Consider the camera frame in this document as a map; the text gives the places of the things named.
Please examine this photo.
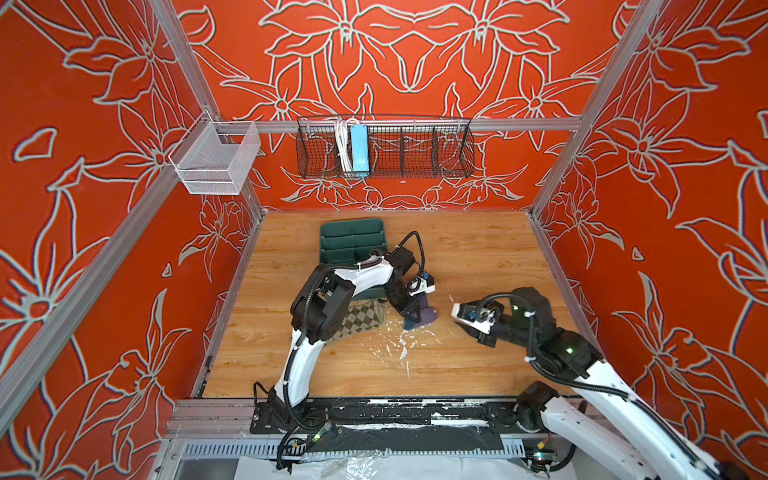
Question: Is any clear plastic wall bin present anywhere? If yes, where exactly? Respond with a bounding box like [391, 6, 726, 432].
[169, 110, 261, 196]

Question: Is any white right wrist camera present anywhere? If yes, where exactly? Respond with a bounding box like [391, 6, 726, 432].
[451, 303, 497, 335]

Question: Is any light blue box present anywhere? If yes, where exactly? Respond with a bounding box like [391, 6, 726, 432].
[349, 124, 370, 177]

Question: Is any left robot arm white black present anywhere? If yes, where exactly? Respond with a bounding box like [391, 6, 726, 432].
[267, 231, 435, 430]

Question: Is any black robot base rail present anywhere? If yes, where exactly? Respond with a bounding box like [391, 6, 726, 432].
[248, 395, 571, 454]

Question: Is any olive argyle patterned sock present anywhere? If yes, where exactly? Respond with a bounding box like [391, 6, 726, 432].
[332, 299, 387, 341]

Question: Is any white coiled cable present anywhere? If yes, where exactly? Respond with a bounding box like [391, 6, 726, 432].
[333, 118, 353, 175]

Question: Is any purple teal yellow sock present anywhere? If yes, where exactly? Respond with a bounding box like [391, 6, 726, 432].
[403, 293, 438, 331]

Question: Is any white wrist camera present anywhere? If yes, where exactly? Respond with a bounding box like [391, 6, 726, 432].
[451, 303, 497, 335]
[407, 273, 436, 295]

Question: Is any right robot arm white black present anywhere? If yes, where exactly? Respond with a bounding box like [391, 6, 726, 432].
[452, 287, 748, 479]

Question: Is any black wire wall basket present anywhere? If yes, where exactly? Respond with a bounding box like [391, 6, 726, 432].
[295, 115, 476, 180]

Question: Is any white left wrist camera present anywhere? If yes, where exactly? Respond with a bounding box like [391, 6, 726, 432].
[407, 273, 436, 295]

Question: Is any green divided organizer tray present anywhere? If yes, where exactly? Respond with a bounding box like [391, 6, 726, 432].
[319, 217, 387, 266]

